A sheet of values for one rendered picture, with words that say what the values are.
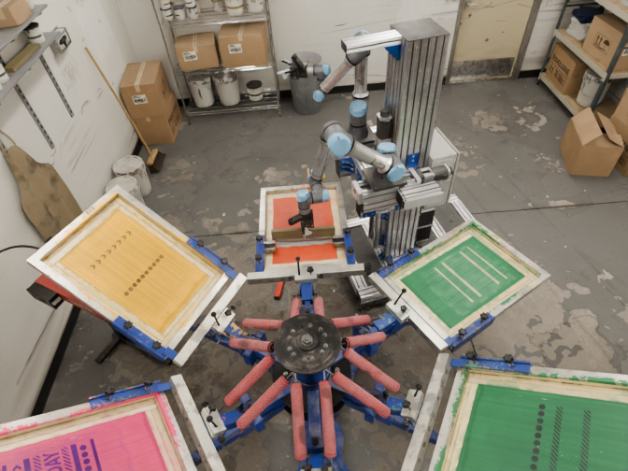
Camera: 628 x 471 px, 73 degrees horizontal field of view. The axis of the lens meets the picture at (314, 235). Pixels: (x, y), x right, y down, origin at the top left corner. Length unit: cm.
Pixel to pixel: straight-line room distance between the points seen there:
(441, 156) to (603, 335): 190
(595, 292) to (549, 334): 63
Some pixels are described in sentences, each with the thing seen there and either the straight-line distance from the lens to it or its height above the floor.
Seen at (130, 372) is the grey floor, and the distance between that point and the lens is 367.
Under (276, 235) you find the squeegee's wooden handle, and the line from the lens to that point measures 271.
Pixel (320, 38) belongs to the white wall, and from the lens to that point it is 590.
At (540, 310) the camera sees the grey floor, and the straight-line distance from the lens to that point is 389.
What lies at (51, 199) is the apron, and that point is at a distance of 388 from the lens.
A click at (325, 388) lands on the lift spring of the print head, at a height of 125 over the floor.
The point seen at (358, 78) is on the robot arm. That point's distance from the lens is 302.
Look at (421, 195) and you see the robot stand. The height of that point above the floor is 117.
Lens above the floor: 299
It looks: 47 degrees down
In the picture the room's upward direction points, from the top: 5 degrees counter-clockwise
